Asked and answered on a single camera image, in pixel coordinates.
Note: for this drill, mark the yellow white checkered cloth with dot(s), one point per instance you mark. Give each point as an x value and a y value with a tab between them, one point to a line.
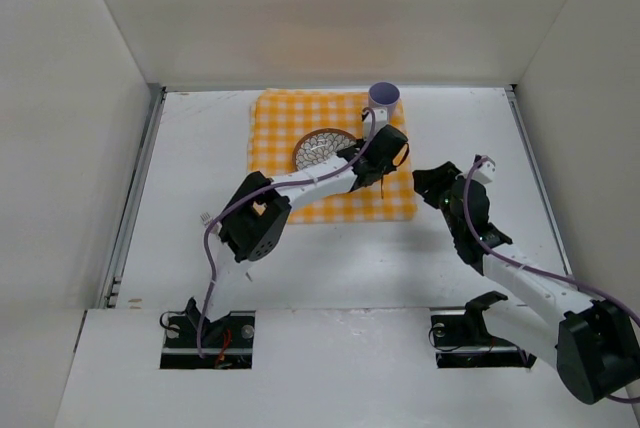
279	118

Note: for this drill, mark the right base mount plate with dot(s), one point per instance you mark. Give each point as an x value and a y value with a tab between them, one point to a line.
457	348

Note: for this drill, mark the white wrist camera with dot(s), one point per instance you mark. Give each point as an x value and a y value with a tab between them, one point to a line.
483	170
373	120

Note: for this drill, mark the base mount plate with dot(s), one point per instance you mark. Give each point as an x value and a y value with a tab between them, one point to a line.
229	347
457	348

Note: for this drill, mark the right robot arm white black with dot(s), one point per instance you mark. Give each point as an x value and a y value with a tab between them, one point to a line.
585	335

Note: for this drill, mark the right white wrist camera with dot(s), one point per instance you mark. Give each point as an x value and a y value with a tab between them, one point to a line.
483	170

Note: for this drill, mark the lavender cup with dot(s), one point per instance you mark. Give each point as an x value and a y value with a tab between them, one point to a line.
384	95

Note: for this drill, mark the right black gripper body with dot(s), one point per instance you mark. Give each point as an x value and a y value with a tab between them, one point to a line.
432	181

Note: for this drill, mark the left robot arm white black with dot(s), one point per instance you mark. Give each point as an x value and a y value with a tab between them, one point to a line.
250	226

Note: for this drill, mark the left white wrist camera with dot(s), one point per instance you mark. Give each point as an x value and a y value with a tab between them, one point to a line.
373	120

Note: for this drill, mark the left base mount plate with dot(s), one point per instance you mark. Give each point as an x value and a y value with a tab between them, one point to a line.
229	347

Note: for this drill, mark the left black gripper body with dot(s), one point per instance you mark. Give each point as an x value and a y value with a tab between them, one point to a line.
373	168

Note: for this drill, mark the silver copper fork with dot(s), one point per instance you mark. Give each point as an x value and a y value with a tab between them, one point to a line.
205	218

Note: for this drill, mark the floral patterned plate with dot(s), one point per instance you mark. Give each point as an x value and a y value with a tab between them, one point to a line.
319	145

